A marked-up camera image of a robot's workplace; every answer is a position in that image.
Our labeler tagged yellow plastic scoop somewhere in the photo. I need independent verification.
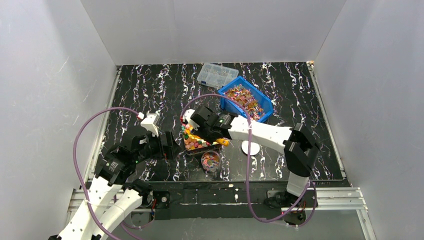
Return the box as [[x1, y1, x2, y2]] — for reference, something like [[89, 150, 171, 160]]
[[216, 138, 230, 147]]

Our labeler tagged tin tray of star candies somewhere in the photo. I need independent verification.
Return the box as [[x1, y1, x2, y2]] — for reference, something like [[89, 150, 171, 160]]
[[181, 123, 222, 156]]

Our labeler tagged blue bin of lollipops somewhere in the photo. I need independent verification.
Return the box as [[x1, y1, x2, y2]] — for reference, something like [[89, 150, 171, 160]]
[[218, 76, 274, 123]]

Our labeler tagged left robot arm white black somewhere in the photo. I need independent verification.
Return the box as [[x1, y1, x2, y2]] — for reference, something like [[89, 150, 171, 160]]
[[49, 127, 182, 240]]

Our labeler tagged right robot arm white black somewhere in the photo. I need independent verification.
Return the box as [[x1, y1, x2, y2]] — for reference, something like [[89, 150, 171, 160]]
[[181, 106, 320, 197]]

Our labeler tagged clear plastic jar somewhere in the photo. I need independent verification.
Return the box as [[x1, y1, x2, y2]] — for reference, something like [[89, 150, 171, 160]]
[[200, 151, 221, 173]]

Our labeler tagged white round jar lid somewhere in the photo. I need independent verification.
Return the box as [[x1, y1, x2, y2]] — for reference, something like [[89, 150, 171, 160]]
[[241, 140, 261, 156]]

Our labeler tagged clear plastic compartment box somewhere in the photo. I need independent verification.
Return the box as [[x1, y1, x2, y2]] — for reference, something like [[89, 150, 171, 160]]
[[196, 63, 239, 89]]

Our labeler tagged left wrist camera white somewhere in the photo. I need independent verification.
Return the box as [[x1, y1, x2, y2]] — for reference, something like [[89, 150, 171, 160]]
[[137, 112, 160, 137]]

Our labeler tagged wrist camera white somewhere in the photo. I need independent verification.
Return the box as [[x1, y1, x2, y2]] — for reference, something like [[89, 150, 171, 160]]
[[182, 109, 199, 130], [137, 112, 160, 137]]

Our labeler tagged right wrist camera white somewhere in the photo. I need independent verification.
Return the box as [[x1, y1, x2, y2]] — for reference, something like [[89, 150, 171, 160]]
[[182, 109, 199, 130]]

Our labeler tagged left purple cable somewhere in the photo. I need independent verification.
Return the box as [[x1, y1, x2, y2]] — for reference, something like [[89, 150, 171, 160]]
[[72, 106, 147, 240]]

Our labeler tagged purple cable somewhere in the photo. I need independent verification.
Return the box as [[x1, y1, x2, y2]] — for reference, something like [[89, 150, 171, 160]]
[[72, 106, 147, 240], [179, 93, 318, 228]]

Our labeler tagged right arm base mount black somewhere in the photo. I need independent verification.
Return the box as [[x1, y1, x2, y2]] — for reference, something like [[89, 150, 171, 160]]
[[264, 191, 307, 226]]

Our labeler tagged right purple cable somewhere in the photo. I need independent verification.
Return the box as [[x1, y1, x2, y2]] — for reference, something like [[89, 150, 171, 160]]
[[179, 93, 318, 228]]

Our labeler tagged aluminium frame rail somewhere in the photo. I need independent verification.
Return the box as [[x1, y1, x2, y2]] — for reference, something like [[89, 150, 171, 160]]
[[67, 187, 368, 213]]

